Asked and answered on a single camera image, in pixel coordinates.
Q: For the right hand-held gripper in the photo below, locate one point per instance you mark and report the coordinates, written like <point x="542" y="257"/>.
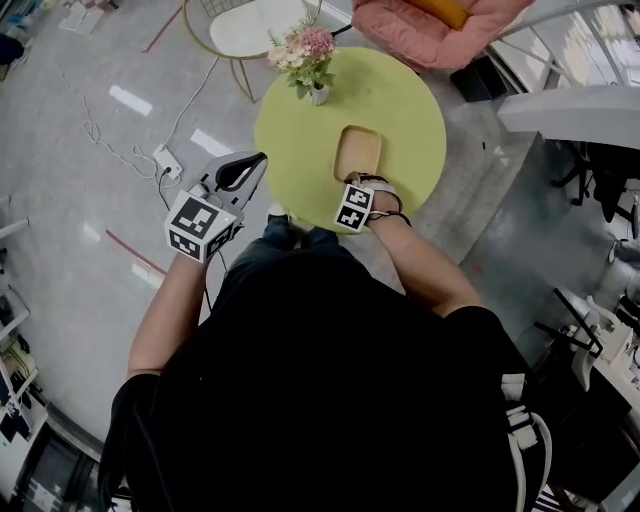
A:
<point x="354" y="210"/>

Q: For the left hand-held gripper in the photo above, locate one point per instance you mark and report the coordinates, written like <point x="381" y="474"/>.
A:
<point x="197" y="222"/>

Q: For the person's right forearm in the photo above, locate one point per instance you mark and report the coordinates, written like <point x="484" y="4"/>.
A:
<point x="425" y="270"/>

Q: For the person's left forearm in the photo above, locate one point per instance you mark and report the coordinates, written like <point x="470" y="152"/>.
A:
<point x="162" y="320"/>

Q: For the person's white shoe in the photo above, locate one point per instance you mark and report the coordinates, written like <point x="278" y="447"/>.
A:
<point x="277" y="212"/>

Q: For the white power strip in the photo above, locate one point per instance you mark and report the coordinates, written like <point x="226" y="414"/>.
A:
<point x="167" y="161"/>

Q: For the person's blue jeans legs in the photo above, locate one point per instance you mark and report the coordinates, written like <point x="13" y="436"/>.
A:
<point x="260" y="245"/>

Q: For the round green-clothed table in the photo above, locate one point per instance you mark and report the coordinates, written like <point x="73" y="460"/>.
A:
<point x="400" y="115"/>

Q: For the small white ribbed vase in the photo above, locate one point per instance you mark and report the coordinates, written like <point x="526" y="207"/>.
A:
<point x="319" y="95"/>

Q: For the red floor tape strip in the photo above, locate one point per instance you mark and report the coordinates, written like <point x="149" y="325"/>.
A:
<point x="162" y="29"/>
<point x="135" y="251"/>

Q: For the pink flower bouquet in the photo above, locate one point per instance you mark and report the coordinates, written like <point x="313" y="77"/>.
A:
<point x="305" y="50"/>

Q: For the white seat cushion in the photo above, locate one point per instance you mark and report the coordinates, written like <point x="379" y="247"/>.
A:
<point x="255" y="30"/>

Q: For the pink padded armchair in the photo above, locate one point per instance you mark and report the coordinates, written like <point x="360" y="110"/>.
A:
<point x="415" y="40"/>

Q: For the black box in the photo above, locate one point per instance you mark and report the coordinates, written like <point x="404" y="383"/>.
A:
<point x="477" y="80"/>

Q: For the mustard yellow cushion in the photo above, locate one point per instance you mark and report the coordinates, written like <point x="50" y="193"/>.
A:
<point x="445" y="12"/>

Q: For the person's black shirt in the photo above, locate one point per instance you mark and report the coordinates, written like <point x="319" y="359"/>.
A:
<point x="325" y="390"/>

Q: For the white square column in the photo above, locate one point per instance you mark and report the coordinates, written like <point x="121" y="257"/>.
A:
<point x="570" y="115"/>

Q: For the black office chair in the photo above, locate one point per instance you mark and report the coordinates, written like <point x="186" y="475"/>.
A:
<point x="610" y="175"/>

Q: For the white plastic chair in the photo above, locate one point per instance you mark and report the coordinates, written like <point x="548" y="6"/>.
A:
<point x="595" y="335"/>

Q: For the white low shelf unit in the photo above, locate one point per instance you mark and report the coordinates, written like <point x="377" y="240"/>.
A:
<point x="15" y="390"/>

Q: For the black metal frame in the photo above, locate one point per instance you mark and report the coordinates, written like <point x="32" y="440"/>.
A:
<point x="565" y="330"/>

